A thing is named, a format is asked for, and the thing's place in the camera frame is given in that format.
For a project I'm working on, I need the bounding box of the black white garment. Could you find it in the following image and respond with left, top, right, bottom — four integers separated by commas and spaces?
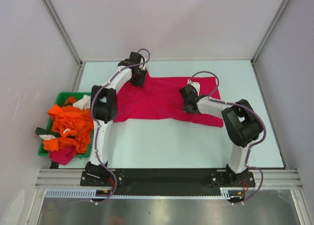
35, 127, 60, 141

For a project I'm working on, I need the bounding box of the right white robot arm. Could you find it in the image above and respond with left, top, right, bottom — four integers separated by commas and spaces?
179, 84, 264, 187

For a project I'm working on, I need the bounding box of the green plastic bin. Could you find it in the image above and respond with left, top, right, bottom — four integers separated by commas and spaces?
37, 92, 92, 158

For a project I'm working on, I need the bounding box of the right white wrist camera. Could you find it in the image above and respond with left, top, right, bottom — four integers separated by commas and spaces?
187, 79, 200, 95

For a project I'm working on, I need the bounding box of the cream t shirt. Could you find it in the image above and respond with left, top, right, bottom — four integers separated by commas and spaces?
73, 95, 91, 111

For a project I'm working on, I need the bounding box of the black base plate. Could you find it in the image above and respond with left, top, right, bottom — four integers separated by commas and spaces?
80, 166, 256, 197

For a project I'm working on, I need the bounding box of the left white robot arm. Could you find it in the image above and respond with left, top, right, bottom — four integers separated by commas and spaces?
85, 49, 150, 186

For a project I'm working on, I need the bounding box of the white slotted cable duct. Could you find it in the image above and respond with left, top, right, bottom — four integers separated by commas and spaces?
45, 188, 244, 200

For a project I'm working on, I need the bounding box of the aluminium frame rail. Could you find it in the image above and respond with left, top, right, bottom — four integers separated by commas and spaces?
35, 169, 303, 190

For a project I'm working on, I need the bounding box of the magenta t shirt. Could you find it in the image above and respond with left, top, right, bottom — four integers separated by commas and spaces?
114, 74, 223, 128

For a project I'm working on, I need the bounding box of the orange t shirt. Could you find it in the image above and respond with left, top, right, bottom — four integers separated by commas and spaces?
43, 97, 94, 154

